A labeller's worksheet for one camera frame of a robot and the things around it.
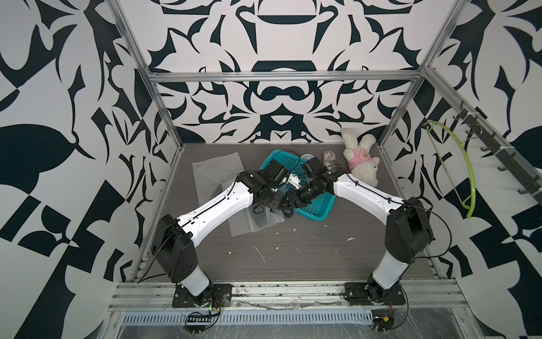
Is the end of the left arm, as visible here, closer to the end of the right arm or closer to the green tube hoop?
the end of the right arm

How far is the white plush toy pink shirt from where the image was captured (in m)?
1.01

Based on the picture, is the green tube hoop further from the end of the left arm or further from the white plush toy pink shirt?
the end of the left arm

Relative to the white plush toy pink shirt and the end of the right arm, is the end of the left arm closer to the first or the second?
the end of the right arm

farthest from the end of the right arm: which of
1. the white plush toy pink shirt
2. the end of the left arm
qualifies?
the white plush toy pink shirt
